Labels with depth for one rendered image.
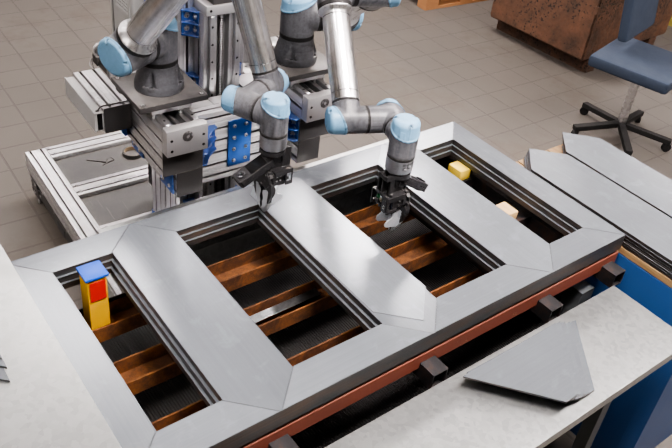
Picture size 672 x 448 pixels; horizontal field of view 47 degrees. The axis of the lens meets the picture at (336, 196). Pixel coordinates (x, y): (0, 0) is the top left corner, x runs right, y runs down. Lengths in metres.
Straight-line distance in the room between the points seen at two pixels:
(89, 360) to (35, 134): 2.58
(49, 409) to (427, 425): 0.85
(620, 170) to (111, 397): 1.83
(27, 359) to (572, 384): 1.25
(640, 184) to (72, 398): 1.94
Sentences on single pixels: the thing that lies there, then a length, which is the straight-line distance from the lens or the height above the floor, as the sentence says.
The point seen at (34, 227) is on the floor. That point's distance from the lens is 3.64.
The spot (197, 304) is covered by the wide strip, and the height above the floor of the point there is 0.87.
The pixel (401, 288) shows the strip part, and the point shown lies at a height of 0.87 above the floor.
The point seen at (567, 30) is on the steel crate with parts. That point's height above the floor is 0.27.
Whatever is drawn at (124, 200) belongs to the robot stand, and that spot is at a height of 0.21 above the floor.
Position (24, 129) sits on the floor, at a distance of 4.34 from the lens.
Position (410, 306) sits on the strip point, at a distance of 1.99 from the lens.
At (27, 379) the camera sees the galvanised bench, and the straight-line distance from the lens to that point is 1.57.
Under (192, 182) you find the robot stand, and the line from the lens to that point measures 2.51.
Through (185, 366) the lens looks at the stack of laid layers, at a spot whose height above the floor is 0.83.
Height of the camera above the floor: 2.20
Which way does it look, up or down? 35 degrees down
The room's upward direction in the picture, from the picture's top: 7 degrees clockwise
